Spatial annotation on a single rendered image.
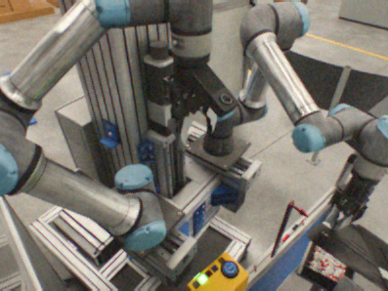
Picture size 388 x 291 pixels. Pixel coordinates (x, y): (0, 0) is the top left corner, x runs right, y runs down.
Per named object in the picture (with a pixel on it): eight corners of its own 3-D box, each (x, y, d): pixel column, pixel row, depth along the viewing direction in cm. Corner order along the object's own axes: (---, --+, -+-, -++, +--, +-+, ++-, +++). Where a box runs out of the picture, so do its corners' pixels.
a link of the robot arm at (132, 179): (152, 183, 101) (149, 154, 93) (160, 213, 92) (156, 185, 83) (118, 190, 99) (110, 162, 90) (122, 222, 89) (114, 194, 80)
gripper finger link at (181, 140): (168, 140, 67) (178, 103, 63) (184, 151, 64) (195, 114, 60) (157, 141, 65) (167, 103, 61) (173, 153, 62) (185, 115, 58)
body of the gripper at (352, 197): (324, 205, 79) (345, 170, 74) (337, 195, 85) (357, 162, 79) (352, 223, 75) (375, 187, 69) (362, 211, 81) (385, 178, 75)
